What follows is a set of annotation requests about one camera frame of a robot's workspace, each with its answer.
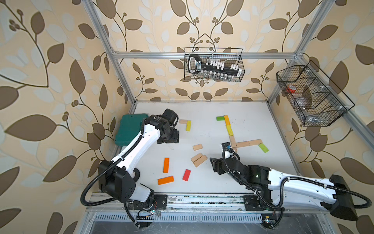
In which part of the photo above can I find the back wire basket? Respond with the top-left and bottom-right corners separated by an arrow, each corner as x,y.
184,47 -> 245,82

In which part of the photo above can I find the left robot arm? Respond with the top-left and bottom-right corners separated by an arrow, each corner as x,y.
80,109 -> 179,208

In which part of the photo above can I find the orange block upright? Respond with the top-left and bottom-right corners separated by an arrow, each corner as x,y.
163,158 -> 169,174

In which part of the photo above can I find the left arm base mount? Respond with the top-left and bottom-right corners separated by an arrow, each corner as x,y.
127,194 -> 168,211

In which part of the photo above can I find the wire basket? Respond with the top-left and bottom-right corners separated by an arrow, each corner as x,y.
277,60 -> 355,127
184,47 -> 245,82

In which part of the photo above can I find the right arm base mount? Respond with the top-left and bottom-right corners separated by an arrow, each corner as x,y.
243,195 -> 282,212

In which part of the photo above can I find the light green block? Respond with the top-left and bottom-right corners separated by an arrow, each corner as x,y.
259,143 -> 269,153

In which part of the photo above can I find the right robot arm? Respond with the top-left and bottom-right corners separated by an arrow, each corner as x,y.
209,142 -> 373,221

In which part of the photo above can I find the black socket holder tool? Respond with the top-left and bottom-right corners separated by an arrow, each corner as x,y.
184,53 -> 245,77

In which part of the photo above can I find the wooden block pair upper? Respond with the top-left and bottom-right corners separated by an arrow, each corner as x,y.
191,153 -> 203,163

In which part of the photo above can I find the red tape roll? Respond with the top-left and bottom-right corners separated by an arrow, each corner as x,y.
286,85 -> 298,94

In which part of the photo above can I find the orange block lower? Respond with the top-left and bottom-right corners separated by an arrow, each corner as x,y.
157,176 -> 174,185

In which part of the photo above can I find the green plastic tool case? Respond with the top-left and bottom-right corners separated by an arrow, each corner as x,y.
115,114 -> 149,147

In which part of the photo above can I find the right wire basket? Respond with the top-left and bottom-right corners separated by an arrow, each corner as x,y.
277,60 -> 355,127

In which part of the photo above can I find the yellow block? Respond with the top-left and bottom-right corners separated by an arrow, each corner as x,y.
226,125 -> 234,136
186,121 -> 191,132

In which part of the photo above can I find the orange-yellow block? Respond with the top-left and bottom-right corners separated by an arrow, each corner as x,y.
224,115 -> 230,126

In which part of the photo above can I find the red block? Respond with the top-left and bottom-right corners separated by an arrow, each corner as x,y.
182,169 -> 191,181

